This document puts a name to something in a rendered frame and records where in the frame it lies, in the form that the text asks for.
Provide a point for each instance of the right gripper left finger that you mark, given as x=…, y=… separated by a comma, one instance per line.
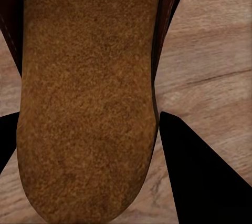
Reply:
x=8, y=127

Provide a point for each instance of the sandal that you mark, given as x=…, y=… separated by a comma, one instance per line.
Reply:
x=88, y=119

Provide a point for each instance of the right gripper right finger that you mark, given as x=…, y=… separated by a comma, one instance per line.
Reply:
x=206, y=190

